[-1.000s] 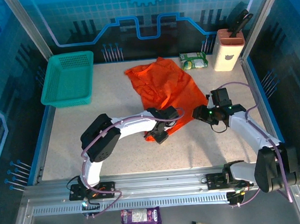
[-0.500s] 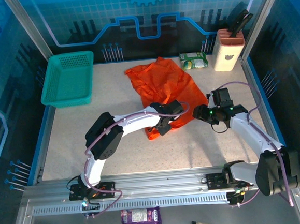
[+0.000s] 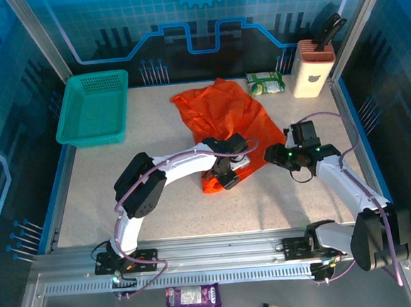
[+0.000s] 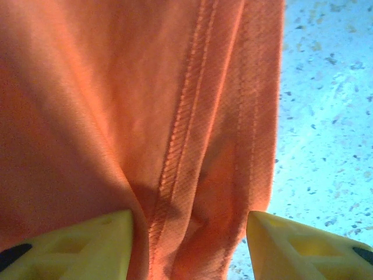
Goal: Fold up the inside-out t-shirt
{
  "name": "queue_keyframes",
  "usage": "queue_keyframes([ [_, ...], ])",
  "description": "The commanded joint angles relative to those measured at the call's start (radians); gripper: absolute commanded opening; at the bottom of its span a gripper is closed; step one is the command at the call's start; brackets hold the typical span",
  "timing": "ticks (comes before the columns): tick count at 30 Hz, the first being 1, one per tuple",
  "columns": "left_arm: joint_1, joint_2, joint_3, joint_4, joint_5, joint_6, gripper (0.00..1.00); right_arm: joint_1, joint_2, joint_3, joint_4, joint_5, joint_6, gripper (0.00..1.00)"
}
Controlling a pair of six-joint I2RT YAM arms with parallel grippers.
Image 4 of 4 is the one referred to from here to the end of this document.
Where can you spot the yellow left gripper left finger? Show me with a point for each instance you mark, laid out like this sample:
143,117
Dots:
73,253

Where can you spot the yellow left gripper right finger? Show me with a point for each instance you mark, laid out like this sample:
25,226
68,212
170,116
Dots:
297,251

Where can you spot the orange t-shirt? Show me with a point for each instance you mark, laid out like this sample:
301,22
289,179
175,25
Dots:
116,102

